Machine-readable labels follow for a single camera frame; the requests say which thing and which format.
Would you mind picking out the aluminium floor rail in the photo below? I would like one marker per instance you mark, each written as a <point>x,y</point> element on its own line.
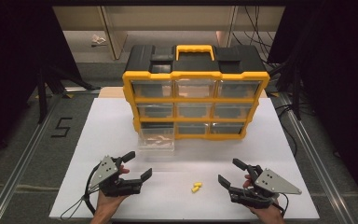
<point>317,158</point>
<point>21,168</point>

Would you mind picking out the yellow and black drawer organizer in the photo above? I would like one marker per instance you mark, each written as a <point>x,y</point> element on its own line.
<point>195,75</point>

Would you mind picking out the beige wooden shelf unit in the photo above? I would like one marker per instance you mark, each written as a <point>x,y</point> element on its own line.
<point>167,18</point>

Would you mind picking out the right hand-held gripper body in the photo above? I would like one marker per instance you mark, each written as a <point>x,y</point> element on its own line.
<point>273,183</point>

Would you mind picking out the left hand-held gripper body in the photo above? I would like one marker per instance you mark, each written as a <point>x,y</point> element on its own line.
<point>107,171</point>

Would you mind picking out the small yellow plastic anchor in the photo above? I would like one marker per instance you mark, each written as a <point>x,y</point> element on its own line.
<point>195,189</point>
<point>198,184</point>

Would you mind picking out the person's left hand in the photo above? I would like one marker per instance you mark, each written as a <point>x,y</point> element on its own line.
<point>107,203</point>

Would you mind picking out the pile of small tan parts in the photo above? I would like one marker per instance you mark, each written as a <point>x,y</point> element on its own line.
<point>157,140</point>

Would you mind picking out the person's right hand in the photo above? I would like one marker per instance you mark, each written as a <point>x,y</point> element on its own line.
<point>268,216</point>

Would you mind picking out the crumpled white paper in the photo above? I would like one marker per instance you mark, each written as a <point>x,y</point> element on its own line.
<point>98,39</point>

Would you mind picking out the black metal stand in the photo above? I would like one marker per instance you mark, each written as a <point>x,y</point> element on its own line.
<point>42,96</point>

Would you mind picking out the clear plastic drawer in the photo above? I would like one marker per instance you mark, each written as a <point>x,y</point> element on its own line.
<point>155,146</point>

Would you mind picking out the black curtain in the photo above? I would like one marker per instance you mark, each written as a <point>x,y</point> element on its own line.
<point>341,77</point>
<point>9,62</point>

